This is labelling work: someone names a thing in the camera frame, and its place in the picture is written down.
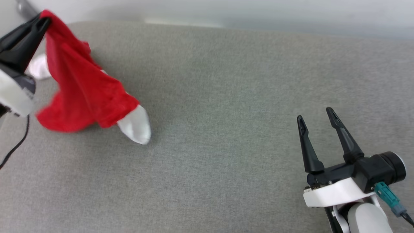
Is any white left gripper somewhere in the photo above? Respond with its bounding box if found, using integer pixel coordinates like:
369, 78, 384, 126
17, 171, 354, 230
0, 14, 51, 117

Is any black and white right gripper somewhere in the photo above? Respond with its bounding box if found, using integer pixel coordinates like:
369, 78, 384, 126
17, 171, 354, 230
297, 107, 379, 208

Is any red and white garment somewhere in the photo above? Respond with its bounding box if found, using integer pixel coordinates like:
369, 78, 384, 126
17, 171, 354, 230
26, 10, 152, 145

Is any grey wall pipe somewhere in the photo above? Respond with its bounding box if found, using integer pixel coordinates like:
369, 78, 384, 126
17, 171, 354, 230
16, 0, 42, 19

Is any teal connector cable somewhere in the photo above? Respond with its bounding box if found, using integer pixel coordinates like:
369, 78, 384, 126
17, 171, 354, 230
375, 182, 414, 226

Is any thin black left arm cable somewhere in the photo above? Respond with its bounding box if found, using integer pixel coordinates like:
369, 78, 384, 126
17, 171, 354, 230
0, 114, 30, 170

